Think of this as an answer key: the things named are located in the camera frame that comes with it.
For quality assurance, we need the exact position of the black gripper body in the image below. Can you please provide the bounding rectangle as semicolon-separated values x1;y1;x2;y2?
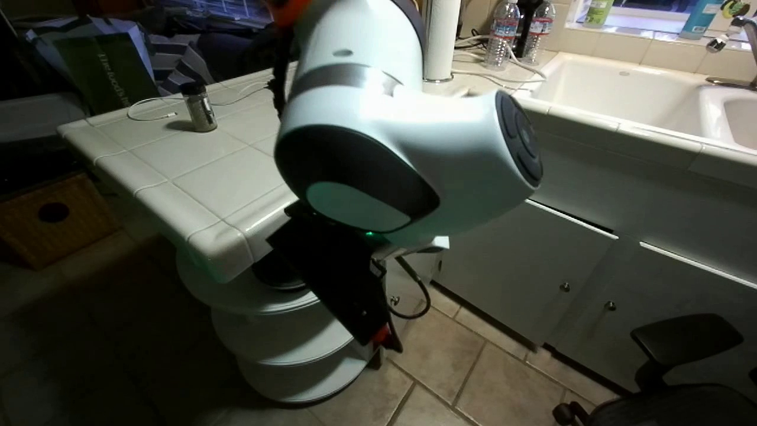
264;198;377;322

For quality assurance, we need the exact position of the small metal canister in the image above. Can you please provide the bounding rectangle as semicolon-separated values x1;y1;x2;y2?
179;77;219;135

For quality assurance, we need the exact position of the wide white cabinet door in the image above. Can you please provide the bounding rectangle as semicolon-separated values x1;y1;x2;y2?
543;236;757;397
435;198;619;348

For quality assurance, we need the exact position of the pile of clothes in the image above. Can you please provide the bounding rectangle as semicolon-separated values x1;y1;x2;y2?
144;0;278;84

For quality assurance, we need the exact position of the white paper towel roll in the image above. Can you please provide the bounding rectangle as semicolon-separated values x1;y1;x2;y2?
420;0;464;84

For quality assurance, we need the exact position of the cardboard box with hole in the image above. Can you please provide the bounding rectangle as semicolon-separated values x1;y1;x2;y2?
0;172;122;271

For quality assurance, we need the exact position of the clear water bottle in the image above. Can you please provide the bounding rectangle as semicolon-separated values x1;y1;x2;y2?
519;0;555;64
484;0;524;65

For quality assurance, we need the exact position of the green bag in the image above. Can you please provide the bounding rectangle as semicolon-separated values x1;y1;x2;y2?
43;27;162;115

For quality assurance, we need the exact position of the white kitchen sink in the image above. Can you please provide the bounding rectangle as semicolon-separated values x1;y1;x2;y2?
510;50;757;156

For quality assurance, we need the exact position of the green bottle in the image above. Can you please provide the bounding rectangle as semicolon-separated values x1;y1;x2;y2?
583;0;616;27

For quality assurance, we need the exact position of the black office chair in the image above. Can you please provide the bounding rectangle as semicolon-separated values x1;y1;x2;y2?
550;311;757;426

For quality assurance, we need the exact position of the blue box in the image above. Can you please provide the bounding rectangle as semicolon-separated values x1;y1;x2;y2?
678;0;726;40

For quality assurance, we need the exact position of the metal faucet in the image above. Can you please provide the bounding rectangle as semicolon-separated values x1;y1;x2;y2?
701;10;757;89

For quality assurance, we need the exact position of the thin black cable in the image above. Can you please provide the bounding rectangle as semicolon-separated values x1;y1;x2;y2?
381;252;435;322

